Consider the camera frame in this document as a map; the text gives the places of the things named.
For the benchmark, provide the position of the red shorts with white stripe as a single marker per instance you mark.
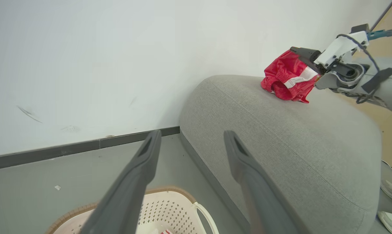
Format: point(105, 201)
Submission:
point(280, 70)

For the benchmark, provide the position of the cream perforated laundry basket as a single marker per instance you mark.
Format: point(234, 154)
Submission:
point(170, 208)

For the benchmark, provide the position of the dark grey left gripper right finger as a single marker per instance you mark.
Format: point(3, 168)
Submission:
point(260, 201)

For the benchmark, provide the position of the grey fabric sofa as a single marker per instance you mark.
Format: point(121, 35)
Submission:
point(296, 146)

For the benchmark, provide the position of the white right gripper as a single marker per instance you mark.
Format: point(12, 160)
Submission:
point(340, 48)

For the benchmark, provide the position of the black wall baseboard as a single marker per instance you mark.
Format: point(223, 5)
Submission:
point(69, 150)

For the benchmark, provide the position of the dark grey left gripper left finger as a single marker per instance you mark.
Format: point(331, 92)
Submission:
point(124, 201)

